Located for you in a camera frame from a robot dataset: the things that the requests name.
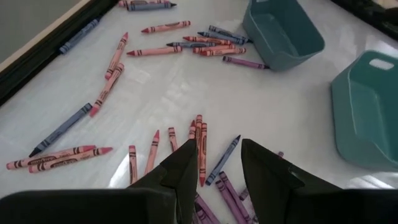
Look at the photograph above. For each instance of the large teal plastic bin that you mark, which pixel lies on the large teal plastic bin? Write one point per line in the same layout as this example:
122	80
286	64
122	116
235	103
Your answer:
363	124

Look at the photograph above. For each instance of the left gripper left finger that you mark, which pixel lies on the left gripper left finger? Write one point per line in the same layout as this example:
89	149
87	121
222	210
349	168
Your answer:
161	199

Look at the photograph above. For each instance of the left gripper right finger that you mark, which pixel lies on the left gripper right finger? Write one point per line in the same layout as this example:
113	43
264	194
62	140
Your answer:
280	199

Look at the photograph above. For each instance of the purple crayon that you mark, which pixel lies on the purple crayon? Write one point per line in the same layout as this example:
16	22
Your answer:
280	154
229	202
238	200
244	193
205	210
245	62

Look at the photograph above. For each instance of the small teal plastic bin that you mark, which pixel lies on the small teal plastic bin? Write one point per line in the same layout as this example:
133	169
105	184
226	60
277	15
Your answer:
280	37

